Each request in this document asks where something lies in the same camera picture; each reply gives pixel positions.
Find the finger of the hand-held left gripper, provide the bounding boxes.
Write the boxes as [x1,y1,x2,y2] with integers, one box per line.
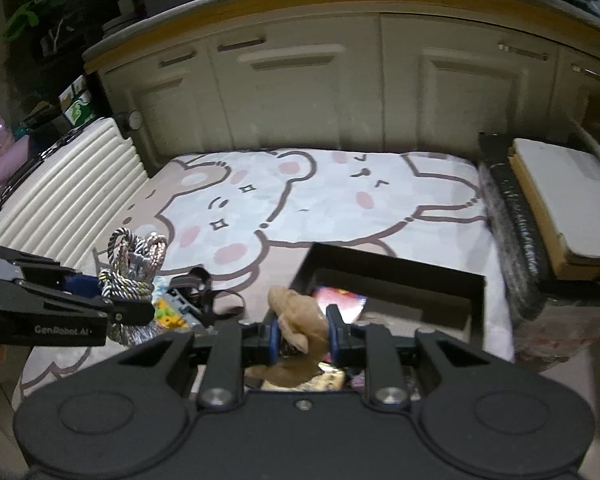
[12,257,102,298]
[17,281,157,327]

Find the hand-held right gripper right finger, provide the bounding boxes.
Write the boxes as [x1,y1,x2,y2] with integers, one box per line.
[325,304,489,410]

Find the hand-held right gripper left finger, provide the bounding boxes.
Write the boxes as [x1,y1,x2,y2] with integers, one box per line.
[115,321,281,412]

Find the tan plush toy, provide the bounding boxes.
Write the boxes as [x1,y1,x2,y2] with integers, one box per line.
[245,286,331,391]

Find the striped twisted rope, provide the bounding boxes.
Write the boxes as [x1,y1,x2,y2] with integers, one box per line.
[97,226,170,347]

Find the black cardboard box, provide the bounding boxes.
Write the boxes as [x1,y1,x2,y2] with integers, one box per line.
[260,241,488,396]

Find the red glossy packet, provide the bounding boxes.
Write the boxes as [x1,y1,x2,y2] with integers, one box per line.
[312,285,369,327]

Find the white ribbed suitcase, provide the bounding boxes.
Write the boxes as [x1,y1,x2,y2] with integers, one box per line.
[0,117,149,263]

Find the bear printed mat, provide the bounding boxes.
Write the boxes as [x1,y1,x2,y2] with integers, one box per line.
[12,147,517,407]

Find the pink bag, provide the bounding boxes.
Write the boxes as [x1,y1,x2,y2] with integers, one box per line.
[0,105,32,203]

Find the green white box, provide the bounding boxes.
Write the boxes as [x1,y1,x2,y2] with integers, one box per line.
[59,75,97,127]

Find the black wrapped bundle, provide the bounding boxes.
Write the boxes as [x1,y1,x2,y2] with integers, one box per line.
[479,131,600,363]

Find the cream cabinet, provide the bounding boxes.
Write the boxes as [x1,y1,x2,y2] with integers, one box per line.
[82,0,600,173]

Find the white foam board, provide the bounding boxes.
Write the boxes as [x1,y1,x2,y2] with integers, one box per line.
[512,137,600,261]

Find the white plastic panel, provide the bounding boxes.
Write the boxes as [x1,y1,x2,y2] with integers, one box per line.
[565,115,600,186]

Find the yellow headlamp with black strap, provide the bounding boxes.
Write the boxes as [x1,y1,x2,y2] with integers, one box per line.
[152,266,247,332]

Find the black bag with green strap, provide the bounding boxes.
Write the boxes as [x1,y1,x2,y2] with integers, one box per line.
[2,0,73,63]

